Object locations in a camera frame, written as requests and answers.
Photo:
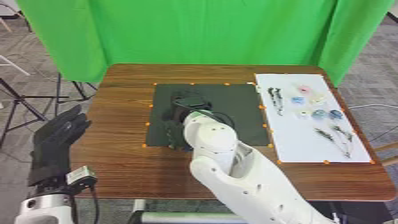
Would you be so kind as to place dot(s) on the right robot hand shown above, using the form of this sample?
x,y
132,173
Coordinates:
x,y
176,128

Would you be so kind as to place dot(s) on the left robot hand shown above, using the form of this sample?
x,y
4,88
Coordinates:
x,y
54,143

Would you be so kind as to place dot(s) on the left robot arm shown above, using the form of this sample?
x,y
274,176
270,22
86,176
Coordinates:
x,y
47,206

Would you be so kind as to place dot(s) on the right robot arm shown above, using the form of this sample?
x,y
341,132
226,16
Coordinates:
x,y
237,173

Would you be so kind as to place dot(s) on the dark mat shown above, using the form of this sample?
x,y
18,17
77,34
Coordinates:
x,y
237,110

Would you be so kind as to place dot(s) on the black tripod stand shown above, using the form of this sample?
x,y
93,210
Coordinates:
x,y
23,100

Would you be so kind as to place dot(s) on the green sprig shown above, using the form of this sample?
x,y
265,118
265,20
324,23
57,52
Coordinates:
x,y
270,96
343,133
279,101
329,136

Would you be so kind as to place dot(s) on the small white flower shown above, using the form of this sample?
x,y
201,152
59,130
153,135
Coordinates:
x,y
304,114

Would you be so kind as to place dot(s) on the small blue flower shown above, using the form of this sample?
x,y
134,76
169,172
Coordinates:
x,y
297,100

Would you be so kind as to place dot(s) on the white sheet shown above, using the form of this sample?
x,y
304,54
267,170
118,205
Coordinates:
x,y
308,133

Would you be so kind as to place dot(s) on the pink flower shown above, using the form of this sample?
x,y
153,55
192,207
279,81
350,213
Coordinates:
x,y
304,89

